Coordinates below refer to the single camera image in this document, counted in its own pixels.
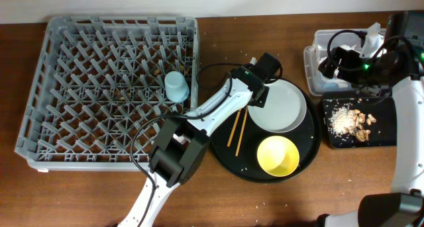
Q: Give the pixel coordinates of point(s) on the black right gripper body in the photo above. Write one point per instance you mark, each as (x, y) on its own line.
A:
(356, 71)

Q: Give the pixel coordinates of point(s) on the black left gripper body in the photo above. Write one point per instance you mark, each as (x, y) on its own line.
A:
(263, 100)

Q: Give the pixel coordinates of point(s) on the grey round plate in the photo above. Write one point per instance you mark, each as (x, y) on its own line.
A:
(284, 109)

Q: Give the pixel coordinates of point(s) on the wooden chopstick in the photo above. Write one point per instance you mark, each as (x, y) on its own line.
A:
(234, 128)
(241, 132)

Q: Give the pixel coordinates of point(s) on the yellow plastic bowl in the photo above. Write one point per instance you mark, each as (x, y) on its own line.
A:
(278, 156)

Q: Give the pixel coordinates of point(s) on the light blue plastic cup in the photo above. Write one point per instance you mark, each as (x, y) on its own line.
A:
(176, 87)

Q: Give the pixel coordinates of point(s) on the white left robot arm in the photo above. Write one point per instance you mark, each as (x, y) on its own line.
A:
(181, 144)

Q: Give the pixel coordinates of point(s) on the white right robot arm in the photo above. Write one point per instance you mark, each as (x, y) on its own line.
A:
(403, 206)

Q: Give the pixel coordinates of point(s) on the clear plastic waste bin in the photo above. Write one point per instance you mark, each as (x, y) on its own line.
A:
(313, 55)

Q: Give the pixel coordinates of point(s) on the black rectangular waste tray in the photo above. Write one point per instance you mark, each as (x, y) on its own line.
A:
(383, 132)

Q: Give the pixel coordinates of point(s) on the grey plastic dishwasher rack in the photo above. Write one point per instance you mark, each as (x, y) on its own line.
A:
(99, 90)

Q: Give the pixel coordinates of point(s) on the round black tray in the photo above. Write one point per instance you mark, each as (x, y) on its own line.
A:
(307, 138)

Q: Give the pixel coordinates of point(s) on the rice and nut shells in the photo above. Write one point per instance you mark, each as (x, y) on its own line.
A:
(345, 120)

